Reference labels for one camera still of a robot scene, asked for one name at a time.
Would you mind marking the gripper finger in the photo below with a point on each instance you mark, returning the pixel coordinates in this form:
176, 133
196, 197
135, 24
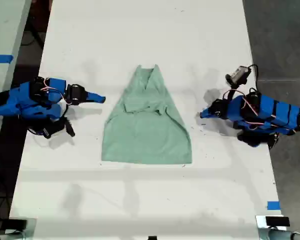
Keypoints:
208, 111
96, 96
95, 100
207, 115

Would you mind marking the pale green t-shirt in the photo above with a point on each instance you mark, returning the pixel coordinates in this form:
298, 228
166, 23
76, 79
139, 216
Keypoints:
145, 135

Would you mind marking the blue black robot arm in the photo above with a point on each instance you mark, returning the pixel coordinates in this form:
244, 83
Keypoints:
15, 102
277, 112

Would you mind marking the long blue tape strip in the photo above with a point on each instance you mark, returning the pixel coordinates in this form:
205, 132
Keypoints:
1, 58

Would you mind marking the small blue tape piece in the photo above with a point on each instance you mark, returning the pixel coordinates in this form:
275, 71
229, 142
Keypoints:
273, 205

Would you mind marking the tiny black box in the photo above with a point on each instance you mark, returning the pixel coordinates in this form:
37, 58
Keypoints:
152, 238

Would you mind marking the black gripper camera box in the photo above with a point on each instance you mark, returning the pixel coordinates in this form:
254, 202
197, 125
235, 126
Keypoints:
238, 73
60, 127

